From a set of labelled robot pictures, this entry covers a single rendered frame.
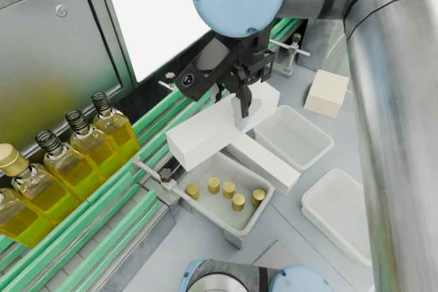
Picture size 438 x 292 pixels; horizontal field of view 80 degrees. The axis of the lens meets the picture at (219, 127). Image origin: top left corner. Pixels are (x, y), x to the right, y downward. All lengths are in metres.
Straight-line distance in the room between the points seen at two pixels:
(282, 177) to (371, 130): 0.63
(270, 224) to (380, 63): 0.66
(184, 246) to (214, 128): 0.39
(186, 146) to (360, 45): 0.33
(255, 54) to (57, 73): 0.41
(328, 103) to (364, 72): 0.84
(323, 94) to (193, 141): 0.67
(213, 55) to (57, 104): 0.40
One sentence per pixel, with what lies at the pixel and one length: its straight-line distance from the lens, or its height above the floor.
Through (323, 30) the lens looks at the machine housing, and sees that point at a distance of 1.16.
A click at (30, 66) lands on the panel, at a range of 0.62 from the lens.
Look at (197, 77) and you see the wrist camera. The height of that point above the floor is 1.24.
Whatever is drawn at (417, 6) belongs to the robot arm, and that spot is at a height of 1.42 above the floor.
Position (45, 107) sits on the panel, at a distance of 0.67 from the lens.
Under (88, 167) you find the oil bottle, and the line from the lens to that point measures 0.59.
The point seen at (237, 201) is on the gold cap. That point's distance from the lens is 0.74.
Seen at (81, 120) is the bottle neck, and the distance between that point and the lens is 0.53.
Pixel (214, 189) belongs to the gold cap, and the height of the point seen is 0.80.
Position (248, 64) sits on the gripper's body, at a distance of 0.42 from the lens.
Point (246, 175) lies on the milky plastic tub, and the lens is 0.77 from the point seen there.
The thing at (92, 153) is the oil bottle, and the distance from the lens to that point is 0.57.
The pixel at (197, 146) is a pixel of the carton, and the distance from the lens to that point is 0.46.
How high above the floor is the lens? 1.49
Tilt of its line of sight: 51 degrees down
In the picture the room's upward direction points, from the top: straight up
